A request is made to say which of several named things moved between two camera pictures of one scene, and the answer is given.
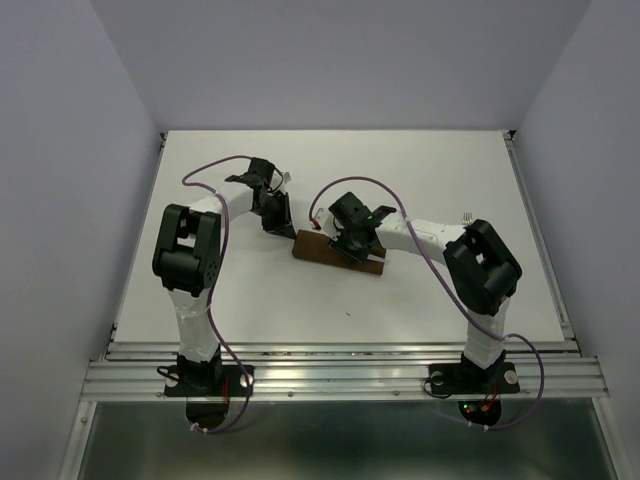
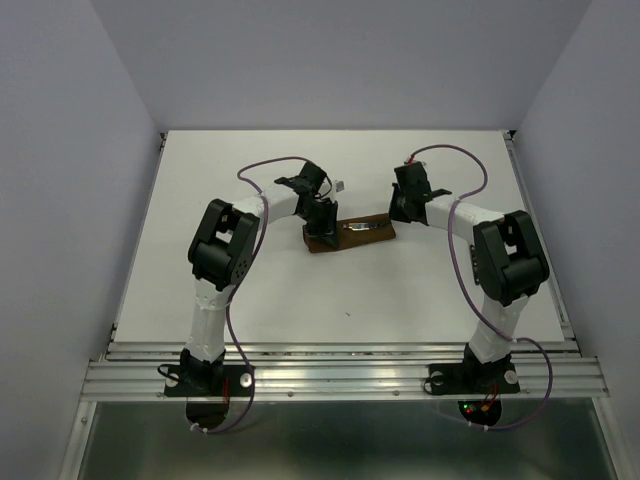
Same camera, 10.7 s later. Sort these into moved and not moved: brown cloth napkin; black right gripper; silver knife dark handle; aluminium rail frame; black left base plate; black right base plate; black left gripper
Moved: black left gripper; brown cloth napkin; silver knife dark handle; black right gripper
Not moved: black left base plate; black right base plate; aluminium rail frame
